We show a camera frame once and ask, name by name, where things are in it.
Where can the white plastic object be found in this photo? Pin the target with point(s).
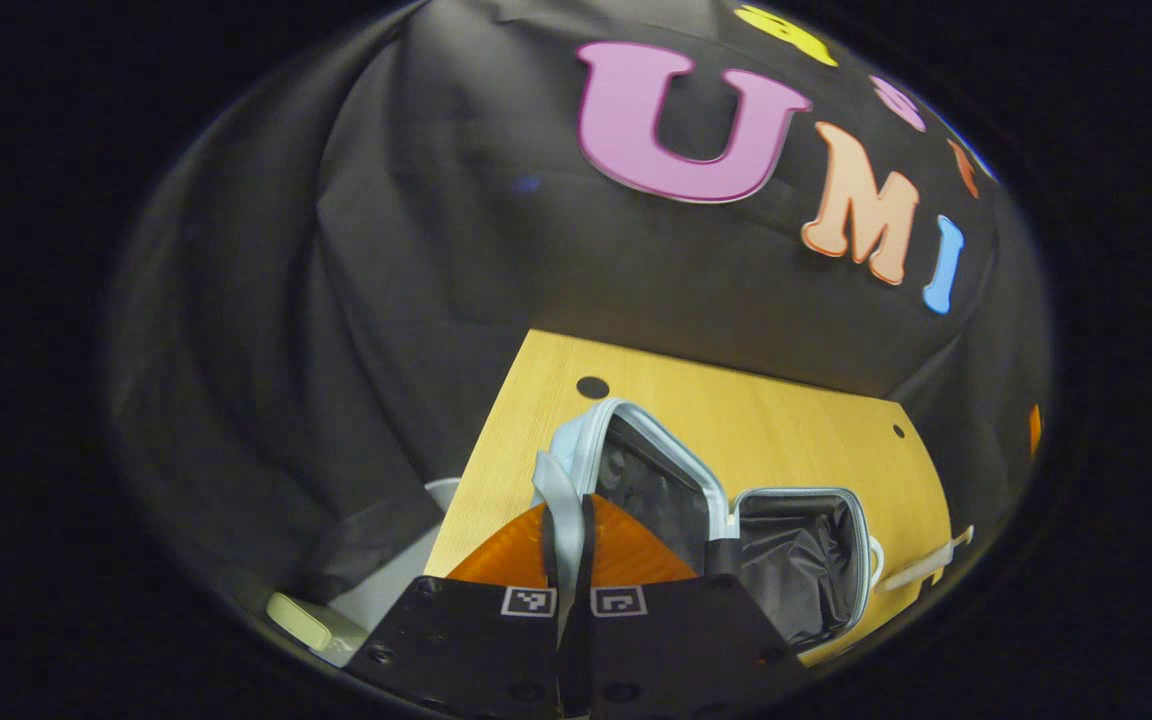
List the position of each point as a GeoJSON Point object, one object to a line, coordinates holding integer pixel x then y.
{"type": "Point", "coordinates": [386, 580]}

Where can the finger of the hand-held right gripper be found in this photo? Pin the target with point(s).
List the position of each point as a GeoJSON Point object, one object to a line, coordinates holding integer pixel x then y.
{"type": "Point", "coordinates": [1035, 430]}

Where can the black backdrop cloth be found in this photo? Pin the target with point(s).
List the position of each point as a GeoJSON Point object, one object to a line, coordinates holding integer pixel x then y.
{"type": "Point", "coordinates": [386, 250]}

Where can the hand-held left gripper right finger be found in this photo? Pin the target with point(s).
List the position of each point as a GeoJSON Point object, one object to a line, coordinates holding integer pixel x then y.
{"type": "Point", "coordinates": [587, 550]}

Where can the cream rectangular box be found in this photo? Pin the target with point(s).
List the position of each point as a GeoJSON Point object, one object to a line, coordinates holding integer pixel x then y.
{"type": "Point", "coordinates": [298, 620]}

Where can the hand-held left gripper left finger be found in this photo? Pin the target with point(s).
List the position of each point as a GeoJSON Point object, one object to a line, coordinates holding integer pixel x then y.
{"type": "Point", "coordinates": [549, 550]}

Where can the white slim tube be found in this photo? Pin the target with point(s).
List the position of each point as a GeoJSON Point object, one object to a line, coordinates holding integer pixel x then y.
{"type": "Point", "coordinates": [921, 568]}

